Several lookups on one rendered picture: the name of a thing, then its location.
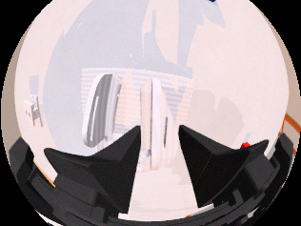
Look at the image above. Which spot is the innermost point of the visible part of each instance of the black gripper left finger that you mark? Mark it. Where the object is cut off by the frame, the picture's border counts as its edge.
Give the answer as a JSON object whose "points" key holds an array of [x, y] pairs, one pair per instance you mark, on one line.
{"points": [[110, 171]]}

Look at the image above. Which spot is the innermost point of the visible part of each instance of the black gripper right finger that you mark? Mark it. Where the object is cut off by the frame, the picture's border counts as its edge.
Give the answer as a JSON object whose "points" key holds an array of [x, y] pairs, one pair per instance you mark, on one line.
{"points": [[212, 166]]}

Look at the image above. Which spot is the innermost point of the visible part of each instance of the red cube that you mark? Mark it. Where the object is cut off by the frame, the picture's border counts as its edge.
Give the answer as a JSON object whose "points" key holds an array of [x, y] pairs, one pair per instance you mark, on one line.
{"points": [[245, 145]]}

